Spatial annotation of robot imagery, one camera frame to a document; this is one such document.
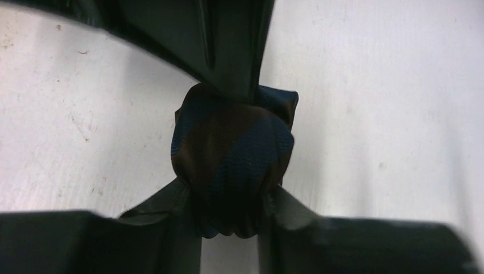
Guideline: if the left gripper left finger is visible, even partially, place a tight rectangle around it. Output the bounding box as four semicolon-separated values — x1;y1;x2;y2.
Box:
1;179;201;273

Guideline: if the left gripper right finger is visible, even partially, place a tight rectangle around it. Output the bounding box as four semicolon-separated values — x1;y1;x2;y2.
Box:
258;187;481;273

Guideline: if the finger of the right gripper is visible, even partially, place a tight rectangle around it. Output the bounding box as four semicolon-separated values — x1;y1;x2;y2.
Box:
20;0;274;103

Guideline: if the navy striped tie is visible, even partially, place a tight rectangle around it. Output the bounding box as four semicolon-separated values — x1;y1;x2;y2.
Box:
171;83;299;239

